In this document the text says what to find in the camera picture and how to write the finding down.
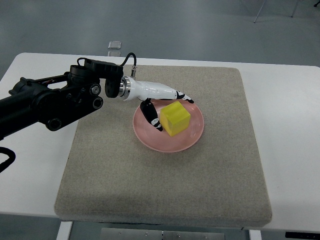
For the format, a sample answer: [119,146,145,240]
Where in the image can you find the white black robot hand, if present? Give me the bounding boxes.
[118,76,194,132]

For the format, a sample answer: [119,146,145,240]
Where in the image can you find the yellow cube block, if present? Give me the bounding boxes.
[159,101,191,137]

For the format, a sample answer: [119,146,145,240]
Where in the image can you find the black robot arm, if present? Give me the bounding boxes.
[0,58,124,139]

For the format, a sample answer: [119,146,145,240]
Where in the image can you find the small clear plastic box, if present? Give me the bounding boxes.
[108,41,122,50]

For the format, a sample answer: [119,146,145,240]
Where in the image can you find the beige foam mat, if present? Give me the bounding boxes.
[54,65,272,228]

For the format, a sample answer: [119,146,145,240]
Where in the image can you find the white table leg left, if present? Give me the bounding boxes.
[56,221,73,240]

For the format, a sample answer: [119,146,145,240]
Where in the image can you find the white table leg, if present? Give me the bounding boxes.
[56,221,73,240]
[248,230,262,240]

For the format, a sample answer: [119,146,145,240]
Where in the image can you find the white table leg right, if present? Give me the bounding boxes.
[248,230,262,240]

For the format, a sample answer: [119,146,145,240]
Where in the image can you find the metal chair legs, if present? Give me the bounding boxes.
[252,0,320,23]

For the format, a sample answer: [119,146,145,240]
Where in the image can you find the metal table base plate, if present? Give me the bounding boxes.
[100,227,226,240]

